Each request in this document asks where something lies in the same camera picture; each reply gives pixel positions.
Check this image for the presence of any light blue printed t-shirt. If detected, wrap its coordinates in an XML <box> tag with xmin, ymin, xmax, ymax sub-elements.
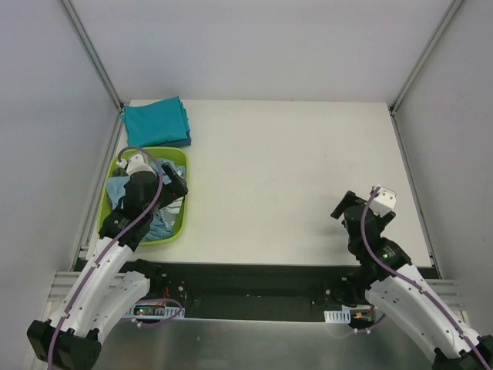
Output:
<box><xmin>106</xmin><ymin>175</ymin><xmax>185</xmax><ymax>242</ymax></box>

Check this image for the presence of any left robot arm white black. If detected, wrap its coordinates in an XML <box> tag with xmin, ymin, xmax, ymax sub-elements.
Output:
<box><xmin>27</xmin><ymin>163</ymin><xmax>188</xmax><ymax>369</ymax></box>

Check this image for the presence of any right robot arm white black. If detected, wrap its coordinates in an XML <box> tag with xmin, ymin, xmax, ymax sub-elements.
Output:
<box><xmin>331</xmin><ymin>187</ymin><xmax>492</xmax><ymax>369</ymax></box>

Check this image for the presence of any lime green plastic basin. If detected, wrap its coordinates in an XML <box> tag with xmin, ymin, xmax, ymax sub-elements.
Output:
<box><xmin>95</xmin><ymin>146</ymin><xmax>189</xmax><ymax>247</ymax></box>

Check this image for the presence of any folded dark teal t-shirt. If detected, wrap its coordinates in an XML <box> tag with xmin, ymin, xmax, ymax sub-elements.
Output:
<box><xmin>129</xmin><ymin>107</ymin><xmax>193</xmax><ymax>150</ymax></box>

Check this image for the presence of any grey t-shirt in basin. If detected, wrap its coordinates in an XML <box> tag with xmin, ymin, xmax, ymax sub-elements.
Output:
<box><xmin>112</xmin><ymin>167</ymin><xmax>129</xmax><ymax>179</ymax></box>

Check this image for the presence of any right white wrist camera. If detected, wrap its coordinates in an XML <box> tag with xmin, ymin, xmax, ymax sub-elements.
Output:
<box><xmin>369</xmin><ymin>186</ymin><xmax>397</xmax><ymax>217</ymax></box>

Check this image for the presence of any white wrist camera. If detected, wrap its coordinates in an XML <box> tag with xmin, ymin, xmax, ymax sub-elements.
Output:
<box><xmin>116</xmin><ymin>153</ymin><xmax>154</xmax><ymax>177</ymax></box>
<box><xmin>369</xmin><ymin>186</ymin><xmax>397</xmax><ymax>217</ymax></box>

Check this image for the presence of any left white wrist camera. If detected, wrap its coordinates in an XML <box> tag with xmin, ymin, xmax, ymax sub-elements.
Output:
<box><xmin>116</xmin><ymin>153</ymin><xmax>154</xmax><ymax>177</ymax></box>

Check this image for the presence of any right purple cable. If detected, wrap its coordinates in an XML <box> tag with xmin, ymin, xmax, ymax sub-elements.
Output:
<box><xmin>330</xmin><ymin>190</ymin><xmax>490</xmax><ymax>370</ymax></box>

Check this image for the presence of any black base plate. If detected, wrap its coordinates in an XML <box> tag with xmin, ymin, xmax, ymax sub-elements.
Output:
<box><xmin>147</xmin><ymin>262</ymin><xmax>368</xmax><ymax>322</ymax></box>

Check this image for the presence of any right white cable duct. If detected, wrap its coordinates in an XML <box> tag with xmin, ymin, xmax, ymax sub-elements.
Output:
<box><xmin>324</xmin><ymin>309</ymin><xmax>351</xmax><ymax>325</ymax></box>

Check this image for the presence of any white cable duct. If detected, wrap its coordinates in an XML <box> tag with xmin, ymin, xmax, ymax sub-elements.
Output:
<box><xmin>324</xmin><ymin>309</ymin><xmax>351</xmax><ymax>325</ymax></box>
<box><xmin>123</xmin><ymin>304</ymin><xmax>186</xmax><ymax>321</ymax></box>

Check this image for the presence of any left white cable duct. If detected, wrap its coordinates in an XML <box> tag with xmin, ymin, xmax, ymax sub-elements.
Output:
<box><xmin>123</xmin><ymin>304</ymin><xmax>186</xmax><ymax>321</ymax></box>

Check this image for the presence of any left aluminium frame post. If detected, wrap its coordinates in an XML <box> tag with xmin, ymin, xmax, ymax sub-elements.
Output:
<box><xmin>59</xmin><ymin>0</ymin><xmax>123</xmax><ymax>112</ymax></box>

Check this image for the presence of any aluminium frame post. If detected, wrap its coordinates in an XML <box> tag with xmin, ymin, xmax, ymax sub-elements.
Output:
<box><xmin>59</xmin><ymin>0</ymin><xmax>123</xmax><ymax>112</ymax></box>
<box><xmin>388</xmin><ymin>0</ymin><xmax>467</xmax><ymax>116</ymax></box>

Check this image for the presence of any right aluminium frame post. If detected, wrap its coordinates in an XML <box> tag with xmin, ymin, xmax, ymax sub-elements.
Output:
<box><xmin>388</xmin><ymin>0</ymin><xmax>467</xmax><ymax>116</ymax></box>

